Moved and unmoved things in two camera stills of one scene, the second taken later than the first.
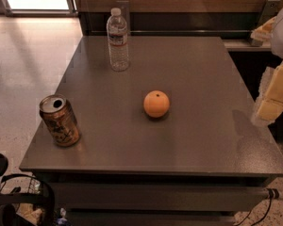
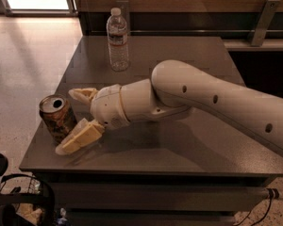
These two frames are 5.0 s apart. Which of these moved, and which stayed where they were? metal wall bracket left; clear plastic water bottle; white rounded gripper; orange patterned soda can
Moved: white rounded gripper
Stayed: metal wall bracket left; clear plastic water bottle; orange patterned soda can
